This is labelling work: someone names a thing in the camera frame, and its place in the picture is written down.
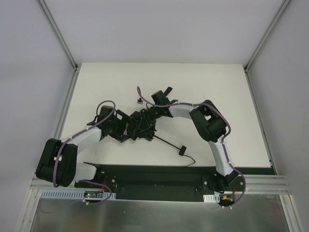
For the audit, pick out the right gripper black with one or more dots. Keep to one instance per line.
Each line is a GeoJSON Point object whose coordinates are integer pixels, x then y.
{"type": "Point", "coordinates": [149, 123]}

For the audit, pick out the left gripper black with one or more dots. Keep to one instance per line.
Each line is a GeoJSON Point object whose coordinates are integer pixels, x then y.
{"type": "Point", "coordinates": [133, 125]}

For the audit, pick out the black folding umbrella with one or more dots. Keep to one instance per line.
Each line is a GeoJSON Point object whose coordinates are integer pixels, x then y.
{"type": "Point", "coordinates": [139, 128]}

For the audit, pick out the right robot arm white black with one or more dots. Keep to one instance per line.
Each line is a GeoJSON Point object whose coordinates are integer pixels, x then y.
{"type": "Point", "coordinates": [208, 121]}

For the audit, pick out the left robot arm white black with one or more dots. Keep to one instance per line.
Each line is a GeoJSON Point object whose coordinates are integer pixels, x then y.
{"type": "Point", "coordinates": [58, 163]}

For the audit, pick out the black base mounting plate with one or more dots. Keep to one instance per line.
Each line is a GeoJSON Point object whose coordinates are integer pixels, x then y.
{"type": "Point", "coordinates": [168, 183]}

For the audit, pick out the left circuit board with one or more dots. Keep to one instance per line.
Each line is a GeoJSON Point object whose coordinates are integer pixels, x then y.
{"type": "Point", "coordinates": [93, 194]}

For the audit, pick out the circuit board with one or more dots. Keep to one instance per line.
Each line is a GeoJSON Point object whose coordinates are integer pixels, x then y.
{"type": "Point", "coordinates": [93, 194]}
{"type": "Point", "coordinates": [230, 198]}

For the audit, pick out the right circuit board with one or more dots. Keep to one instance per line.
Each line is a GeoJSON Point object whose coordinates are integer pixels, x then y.
{"type": "Point", "coordinates": [230, 198]}

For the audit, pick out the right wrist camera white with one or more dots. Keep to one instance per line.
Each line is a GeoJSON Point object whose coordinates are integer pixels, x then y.
{"type": "Point", "coordinates": [141, 101]}

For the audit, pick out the right white cable duct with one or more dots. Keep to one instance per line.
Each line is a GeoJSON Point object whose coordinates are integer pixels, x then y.
{"type": "Point", "coordinates": [212, 198]}

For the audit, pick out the white cable duct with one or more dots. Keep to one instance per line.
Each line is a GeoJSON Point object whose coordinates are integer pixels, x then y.
{"type": "Point", "coordinates": [73, 195]}
{"type": "Point", "coordinates": [212, 198]}

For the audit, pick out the right aluminium frame post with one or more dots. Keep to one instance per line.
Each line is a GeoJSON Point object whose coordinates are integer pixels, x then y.
{"type": "Point", "coordinates": [266, 35]}

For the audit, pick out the aluminium frame post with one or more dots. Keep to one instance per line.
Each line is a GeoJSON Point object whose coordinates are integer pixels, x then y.
{"type": "Point", "coordinates": [266, 35]}
{"type": "Point", "coordinates": [57, 33]}

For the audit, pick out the left white cable duct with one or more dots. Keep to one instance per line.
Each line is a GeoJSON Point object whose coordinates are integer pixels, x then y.
{"type": "Point", "coordinates": [73, 195]}

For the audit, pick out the left aluminium frame post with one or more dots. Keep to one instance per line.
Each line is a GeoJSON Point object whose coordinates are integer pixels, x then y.
{"type": "Point", "coordinates": [57, 33]}

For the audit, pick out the aluminium cross rail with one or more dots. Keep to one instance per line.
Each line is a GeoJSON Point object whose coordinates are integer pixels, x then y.
{"type": "Point", "coordinates": [267, 184]}

